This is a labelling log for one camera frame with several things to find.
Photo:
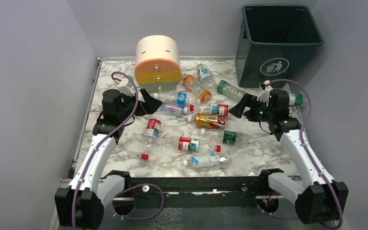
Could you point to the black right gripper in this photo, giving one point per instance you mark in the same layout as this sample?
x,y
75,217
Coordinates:
x,y
249,108

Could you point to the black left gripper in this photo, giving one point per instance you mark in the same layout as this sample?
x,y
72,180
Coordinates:
x,y
138,102

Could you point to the red label water bottle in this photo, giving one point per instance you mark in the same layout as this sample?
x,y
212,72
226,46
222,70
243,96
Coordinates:
x,y
210,109

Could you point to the clear bottle dark green label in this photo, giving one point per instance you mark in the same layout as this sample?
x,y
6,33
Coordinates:
x,y
222,136

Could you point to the gold red drink bottle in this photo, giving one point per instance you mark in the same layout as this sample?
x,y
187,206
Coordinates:
x,y
207,121

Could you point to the white blue tea bottle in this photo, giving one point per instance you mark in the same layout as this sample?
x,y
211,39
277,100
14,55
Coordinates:
x,y
211,160

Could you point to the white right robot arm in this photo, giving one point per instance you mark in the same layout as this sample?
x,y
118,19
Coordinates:
x,y
319,198

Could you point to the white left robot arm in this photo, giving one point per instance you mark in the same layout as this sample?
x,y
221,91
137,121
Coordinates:
x,y
81,204

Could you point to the dark green trash bin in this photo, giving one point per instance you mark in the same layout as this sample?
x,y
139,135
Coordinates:
x,y
275,42

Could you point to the clear bottle purple label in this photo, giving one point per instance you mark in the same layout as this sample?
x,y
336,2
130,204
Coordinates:
x,y
173,110

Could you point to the green tea bottle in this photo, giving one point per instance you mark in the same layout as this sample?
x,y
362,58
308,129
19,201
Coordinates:
x,y
233,93

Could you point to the clear bottle blue label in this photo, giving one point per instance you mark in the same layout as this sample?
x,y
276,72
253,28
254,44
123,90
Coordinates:
x,y
176,98

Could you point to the orange juice bottle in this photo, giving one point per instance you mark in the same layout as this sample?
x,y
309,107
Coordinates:
x,y
197,89

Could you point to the round pastel drawer cabinet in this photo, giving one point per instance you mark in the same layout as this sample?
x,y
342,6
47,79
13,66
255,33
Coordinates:
x,y
157,63

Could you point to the clear bottle green-white label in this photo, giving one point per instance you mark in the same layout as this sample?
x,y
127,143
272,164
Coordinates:
x,y
205,76

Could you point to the clear bottle green cap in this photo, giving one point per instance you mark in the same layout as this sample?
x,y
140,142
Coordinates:
x,y
297,99

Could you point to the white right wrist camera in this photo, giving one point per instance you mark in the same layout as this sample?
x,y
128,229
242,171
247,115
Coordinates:
x,y
265,93

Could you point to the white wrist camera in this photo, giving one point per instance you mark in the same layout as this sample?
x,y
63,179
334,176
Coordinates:
x,y
126,87
265,93

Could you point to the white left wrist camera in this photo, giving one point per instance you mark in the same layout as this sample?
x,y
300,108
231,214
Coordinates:
x,y
126,87

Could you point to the black front mounting rail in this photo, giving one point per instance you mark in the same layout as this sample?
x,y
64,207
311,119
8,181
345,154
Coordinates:
x,y
196,192

